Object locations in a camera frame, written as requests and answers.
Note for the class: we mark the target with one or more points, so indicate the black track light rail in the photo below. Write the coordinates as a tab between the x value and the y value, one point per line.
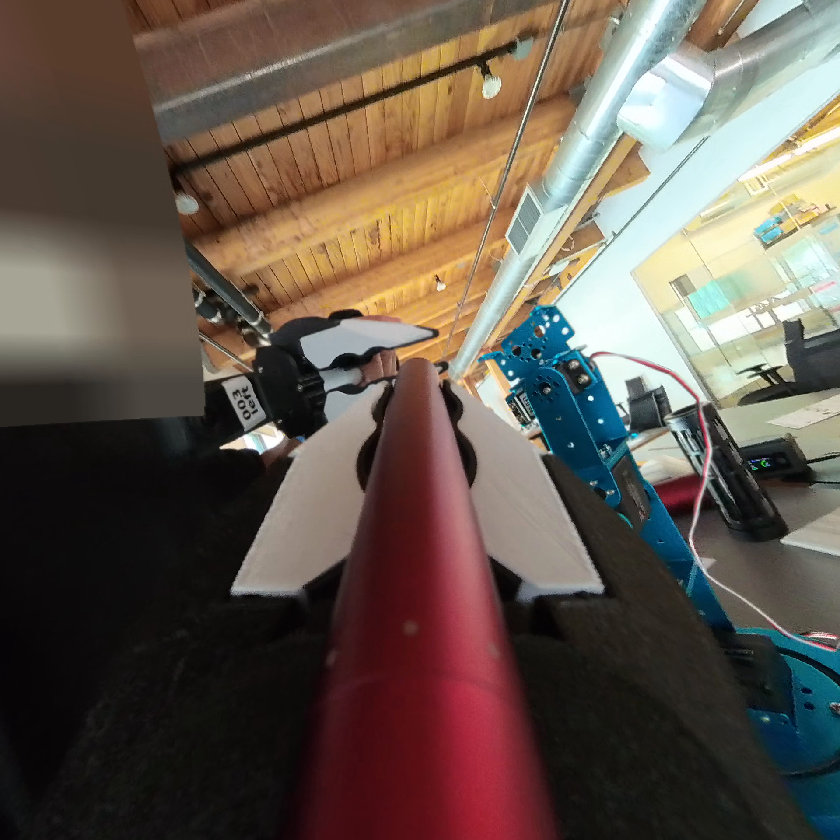
341	111

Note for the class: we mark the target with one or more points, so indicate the blue toy robot arm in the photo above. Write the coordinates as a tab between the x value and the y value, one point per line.
577	420

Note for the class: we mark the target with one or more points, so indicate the silver ventilation duct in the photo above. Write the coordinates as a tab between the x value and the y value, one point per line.
577	164

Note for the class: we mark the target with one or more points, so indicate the black power unit with display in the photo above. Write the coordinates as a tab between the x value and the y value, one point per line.
781	449

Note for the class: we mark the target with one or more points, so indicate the black office chair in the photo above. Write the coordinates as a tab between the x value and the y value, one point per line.
807	354

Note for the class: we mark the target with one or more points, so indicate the black slotted cylinder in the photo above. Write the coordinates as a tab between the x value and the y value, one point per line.
741	485

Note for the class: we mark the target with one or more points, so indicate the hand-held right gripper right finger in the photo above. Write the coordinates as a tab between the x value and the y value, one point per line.
525	518

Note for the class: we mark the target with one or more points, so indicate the thin metal conduit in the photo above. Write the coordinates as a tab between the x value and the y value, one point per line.
518	141

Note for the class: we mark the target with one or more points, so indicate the dark red cylinder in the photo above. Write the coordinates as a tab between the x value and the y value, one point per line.
679	492

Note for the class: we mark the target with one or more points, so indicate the dark metal pipe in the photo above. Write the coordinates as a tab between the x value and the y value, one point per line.
223	282

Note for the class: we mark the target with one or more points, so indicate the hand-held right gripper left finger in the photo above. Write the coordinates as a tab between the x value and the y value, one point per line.
308	512

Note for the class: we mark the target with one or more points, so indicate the white paper sheet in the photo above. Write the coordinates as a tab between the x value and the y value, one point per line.
810	413
817	535

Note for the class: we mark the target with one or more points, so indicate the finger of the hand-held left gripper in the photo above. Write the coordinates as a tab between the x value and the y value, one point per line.
341	379
367	338

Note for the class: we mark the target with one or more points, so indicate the person's left hand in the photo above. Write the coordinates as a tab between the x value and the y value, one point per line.
379	367

